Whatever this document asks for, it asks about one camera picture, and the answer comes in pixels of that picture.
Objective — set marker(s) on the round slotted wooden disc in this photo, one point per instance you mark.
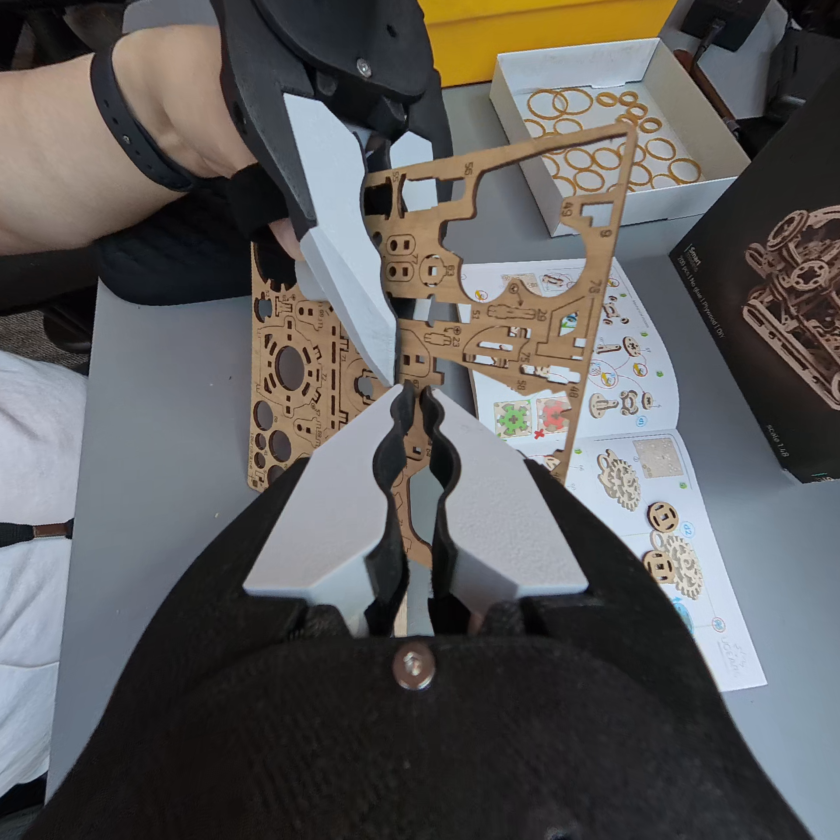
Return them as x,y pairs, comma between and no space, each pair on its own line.
649,568
653,518

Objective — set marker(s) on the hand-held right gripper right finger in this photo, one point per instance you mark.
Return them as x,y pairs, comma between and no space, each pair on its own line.
512,525

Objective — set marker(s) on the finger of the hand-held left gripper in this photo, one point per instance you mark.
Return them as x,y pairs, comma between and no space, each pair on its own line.
423,195
341,249

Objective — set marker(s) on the black model kit box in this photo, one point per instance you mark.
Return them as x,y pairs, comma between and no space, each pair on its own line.
722,295

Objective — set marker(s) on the printed instruction booklet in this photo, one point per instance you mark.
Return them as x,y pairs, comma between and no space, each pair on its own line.
709,590

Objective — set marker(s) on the black wristband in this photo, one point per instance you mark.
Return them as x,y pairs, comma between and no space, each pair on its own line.
124,131

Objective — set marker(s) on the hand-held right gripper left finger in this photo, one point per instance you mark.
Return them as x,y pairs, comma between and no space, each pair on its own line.
321,525

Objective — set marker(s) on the laser-cut wooden parts sheet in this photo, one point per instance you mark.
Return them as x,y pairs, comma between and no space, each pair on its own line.
609,216

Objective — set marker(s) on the person's left hand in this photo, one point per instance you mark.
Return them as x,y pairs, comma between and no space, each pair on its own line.
177,98

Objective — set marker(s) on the yellow plastic bin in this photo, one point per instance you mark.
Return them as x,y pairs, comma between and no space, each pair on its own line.
525,39

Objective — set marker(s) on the person's left forearm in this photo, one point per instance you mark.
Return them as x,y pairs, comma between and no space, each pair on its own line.
46,164

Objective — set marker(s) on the white cardboard tray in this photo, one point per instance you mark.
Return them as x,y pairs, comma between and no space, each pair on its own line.
656,210

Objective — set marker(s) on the pile of wooden rings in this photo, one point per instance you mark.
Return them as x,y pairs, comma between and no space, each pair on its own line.
607,100

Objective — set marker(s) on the black quilted cushion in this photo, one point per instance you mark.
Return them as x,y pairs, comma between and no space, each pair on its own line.
170,262

